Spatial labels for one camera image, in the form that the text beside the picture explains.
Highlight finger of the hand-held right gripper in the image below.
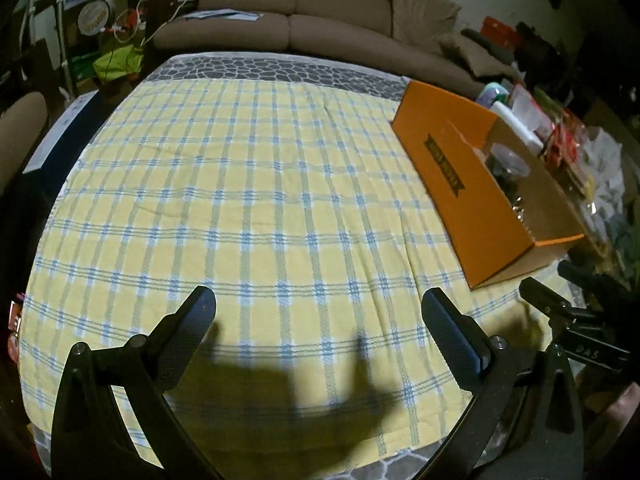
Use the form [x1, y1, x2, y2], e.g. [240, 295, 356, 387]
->
[519, 276, 576, 318]
[557, 260, 640, 311]

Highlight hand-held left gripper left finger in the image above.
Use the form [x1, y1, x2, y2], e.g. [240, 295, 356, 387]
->
[50, 286, 221, 480]

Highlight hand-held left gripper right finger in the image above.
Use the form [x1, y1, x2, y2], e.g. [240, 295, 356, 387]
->
[421, 287, 586, 480]

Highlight clear plastic jar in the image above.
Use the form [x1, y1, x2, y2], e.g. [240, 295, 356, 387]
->
[487, 142, 531, 183]

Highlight orange cardboard box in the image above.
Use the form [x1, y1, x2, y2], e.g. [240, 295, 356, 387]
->
[391, 80, 586, 291]

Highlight pile of assorted packets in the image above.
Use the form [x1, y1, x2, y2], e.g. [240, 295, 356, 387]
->
[530, 85, 640, 271]

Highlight yellow plaid tablecloth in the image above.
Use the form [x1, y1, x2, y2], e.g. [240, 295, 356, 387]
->
[17, 80, 576, 463]

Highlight pastel round container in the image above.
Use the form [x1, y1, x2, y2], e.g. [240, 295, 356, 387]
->
[477, 82, 510, 107]

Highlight blue and white box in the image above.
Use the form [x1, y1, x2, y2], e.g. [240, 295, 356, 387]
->
[22, 91, 103, 173]

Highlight red cardboard box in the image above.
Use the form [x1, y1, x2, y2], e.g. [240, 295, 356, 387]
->
[481, 16, 523, 50]

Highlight brown chair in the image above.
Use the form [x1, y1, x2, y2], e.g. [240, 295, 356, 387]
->
[0, 92, 48, 196]

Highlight green bag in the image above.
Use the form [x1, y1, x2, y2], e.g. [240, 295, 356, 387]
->
[92, 45, 146, 82]

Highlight white papers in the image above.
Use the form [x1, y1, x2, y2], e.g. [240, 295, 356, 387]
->
[185, 8, 261, 22]

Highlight white metal rack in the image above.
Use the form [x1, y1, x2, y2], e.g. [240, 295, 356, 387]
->
[20, 0, 73, 103]

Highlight round white disc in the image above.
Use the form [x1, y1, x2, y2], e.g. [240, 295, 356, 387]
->
[77, 2, 110, 36]

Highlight brown sofa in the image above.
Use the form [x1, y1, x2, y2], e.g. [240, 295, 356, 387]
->
[150, 0, 501, 97]

